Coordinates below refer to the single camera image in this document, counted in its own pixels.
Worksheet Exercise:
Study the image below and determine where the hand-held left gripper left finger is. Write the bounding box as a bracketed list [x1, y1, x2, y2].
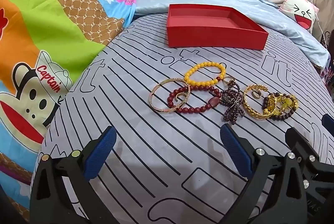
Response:
[30, 125, 118, 224]

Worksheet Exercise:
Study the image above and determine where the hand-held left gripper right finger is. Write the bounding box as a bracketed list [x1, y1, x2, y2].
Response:
[220, 123, 309, 224]

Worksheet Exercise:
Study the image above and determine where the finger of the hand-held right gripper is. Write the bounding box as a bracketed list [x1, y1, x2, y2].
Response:
[285, 127, 322, 171]
[321, 114, 334, 136]

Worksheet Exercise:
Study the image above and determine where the gold chain bangle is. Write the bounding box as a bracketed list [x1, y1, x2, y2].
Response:
[243, 84, 269, 117]

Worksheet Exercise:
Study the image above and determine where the dark bead bracelet gold charm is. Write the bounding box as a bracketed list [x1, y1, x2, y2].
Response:
[262, 92, 299, 121]

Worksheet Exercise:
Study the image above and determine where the dark garnet bead string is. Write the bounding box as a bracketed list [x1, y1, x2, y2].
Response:
[220, 82, 245, 125]

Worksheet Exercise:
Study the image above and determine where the dark red bead bracelet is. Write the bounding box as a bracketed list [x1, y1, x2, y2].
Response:
[167, 85, 222, 114]

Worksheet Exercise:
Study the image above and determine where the rose gold bangle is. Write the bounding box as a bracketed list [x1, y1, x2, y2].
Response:
[149, 78, 191, 114]

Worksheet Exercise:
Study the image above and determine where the red cardboard box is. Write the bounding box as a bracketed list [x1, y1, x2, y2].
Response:
[166, 4, 269, 51]

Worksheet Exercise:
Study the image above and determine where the pink cartoon face pillow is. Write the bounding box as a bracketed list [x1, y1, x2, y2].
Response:
[279, 0, 320, 31]

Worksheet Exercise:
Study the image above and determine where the colourful cartoon monkey blanket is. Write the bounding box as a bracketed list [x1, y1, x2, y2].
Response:
[0, 0, 139, 224]

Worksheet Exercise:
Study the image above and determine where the translucent yellow bead bracelet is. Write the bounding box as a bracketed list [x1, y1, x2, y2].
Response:
[274, 96, 293, 113]

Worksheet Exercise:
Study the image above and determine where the small gold spiral ring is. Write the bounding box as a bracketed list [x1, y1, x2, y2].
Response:
[173, 93, 187, 105]

